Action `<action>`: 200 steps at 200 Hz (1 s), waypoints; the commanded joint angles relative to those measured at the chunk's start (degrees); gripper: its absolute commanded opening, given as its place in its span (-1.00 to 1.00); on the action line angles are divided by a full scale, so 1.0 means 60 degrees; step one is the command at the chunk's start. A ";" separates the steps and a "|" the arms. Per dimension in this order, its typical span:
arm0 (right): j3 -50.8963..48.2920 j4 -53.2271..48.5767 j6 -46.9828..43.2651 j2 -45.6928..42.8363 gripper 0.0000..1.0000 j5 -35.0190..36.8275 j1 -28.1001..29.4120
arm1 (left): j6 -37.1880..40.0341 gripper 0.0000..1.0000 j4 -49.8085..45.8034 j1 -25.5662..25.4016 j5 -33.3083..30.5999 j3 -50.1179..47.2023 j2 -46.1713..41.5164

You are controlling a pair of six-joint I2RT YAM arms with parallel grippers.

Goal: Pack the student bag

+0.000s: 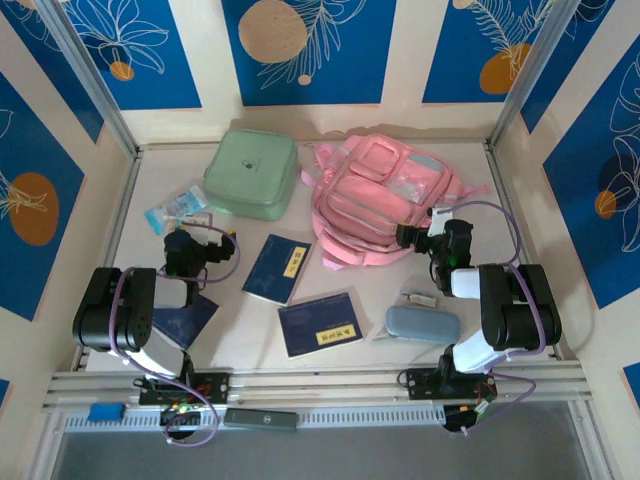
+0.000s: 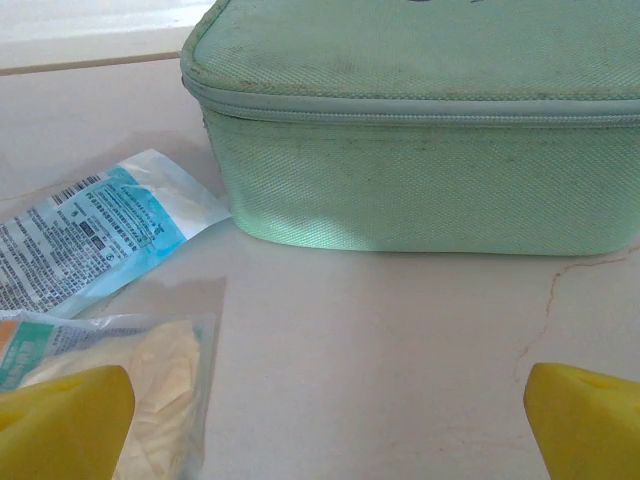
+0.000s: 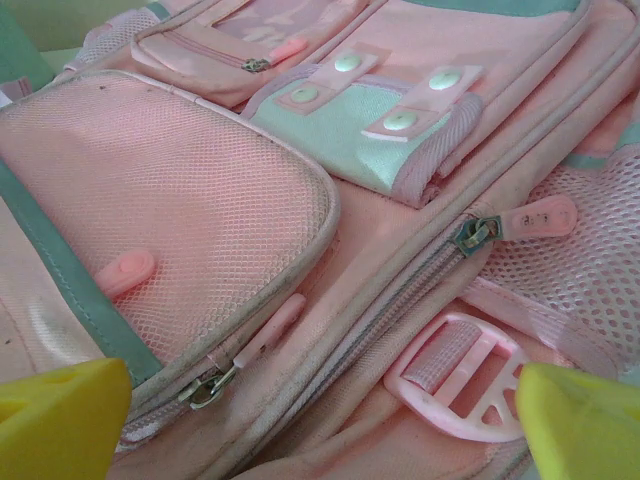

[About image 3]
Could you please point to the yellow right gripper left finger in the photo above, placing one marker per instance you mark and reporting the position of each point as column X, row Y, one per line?
column 55, row 425

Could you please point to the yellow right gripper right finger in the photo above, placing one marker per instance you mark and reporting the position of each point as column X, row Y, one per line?
column 585, row 430

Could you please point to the pink student backpack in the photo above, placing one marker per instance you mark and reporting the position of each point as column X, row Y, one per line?
column 380, row 210

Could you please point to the mint green zip pouch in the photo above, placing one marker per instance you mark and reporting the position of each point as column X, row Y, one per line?
column 17, row 40

